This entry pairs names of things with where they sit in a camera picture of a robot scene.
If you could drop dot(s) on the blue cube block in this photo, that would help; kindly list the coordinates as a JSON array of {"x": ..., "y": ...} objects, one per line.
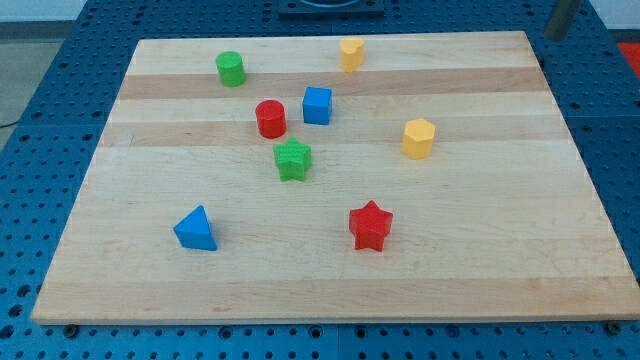
[{"x": 317, "y": 105}]

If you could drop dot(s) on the blue triangle block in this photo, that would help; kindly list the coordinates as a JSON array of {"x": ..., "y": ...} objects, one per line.
[{"x": 194, "y": 231}]

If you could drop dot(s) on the yellow hexagon block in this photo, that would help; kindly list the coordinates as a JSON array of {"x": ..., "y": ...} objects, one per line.
[{"x": 418, "y": 138}]

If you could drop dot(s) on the light wooden board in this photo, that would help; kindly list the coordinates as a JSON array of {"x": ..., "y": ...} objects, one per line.
[{"x": 501, "y": 221}]

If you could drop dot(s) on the red cylinder block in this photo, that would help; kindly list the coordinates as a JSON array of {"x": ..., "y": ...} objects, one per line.
[{"x": 271, "y": 120}]

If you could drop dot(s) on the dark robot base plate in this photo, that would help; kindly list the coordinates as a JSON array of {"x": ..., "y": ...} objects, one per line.
[{"x": 289, "y": 8}]

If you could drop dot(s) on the green star block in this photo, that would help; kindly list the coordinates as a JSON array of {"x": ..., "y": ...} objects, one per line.
[{"x": 293, "y": 159}]

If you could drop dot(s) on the green cylinder block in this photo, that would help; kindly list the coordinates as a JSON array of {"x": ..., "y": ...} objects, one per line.
[{"x": 230, "y": 68}]

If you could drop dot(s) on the red object at edge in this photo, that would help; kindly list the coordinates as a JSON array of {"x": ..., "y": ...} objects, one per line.
[{"x": 631, "y": 52}]

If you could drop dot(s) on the red star block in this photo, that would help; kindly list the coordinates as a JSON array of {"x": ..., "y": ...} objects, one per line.
[{"x": 370, "y": 225}]

